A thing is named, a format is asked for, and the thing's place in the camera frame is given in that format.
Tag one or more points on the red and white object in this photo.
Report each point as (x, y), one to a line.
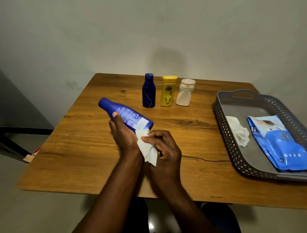
(32, 156)

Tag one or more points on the person's right leg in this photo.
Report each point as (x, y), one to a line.
(220, 218)

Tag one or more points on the person's leg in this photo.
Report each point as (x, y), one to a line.
(139, 216)
(220, 218)

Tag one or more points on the white wet wipe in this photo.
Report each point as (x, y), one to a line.
(147, 150)

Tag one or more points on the grey perforated plastic tray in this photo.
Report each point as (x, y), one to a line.
(254, 156)

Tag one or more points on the person's left thumb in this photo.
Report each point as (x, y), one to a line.
(117, 120)

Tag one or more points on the person's left leg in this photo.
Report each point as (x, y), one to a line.
(139, 216)

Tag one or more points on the person's right thumb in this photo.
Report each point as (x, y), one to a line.
(149, 140)

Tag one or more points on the person's right hand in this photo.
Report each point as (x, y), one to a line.
(168, 158)

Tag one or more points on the white plastic bottle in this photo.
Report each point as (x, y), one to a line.
(185, 93)

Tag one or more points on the black metal frame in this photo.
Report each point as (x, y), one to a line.
(21, 130)

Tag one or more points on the person's right forearm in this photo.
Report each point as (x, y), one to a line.
(182, 206)

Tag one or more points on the large blue lotion bottle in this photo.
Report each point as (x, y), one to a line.
(124, 114)

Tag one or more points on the blue wet wipes packet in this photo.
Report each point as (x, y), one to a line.
(280, 144)

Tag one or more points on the person's left forearm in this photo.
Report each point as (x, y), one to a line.
(115, 196)

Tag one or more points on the person's left hand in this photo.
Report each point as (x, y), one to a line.
(123, 138)

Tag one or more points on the yellow lotion bottle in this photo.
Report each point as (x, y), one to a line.
(168, 92)

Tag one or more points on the small dark blue bottle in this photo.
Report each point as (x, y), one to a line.
(148, 92)

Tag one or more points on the crumpled white wipe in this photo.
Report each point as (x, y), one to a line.
(239, 132)

